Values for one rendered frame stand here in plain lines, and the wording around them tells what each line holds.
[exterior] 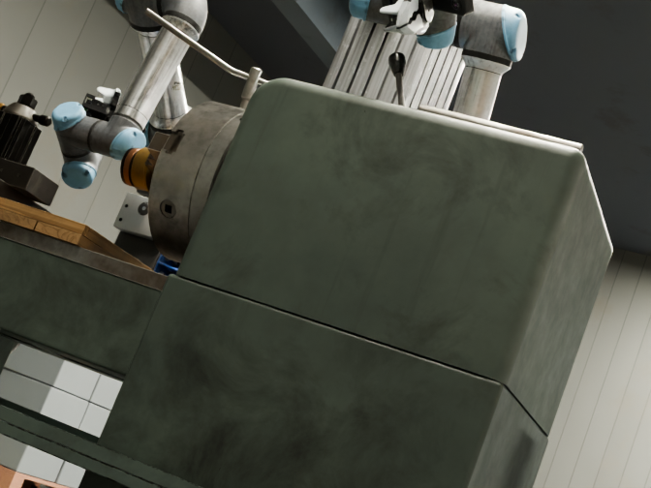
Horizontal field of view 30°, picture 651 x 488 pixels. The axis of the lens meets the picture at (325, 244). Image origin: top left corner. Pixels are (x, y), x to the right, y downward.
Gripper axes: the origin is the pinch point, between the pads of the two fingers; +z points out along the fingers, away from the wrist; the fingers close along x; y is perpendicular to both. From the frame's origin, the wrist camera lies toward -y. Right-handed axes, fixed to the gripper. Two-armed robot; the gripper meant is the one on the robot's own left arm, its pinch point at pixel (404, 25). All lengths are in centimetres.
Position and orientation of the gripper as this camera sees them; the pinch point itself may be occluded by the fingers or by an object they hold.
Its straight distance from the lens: 214.0
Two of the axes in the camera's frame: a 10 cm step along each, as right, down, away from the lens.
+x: -2.0, -8.6, -4.7
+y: -9.1, -0.1, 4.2
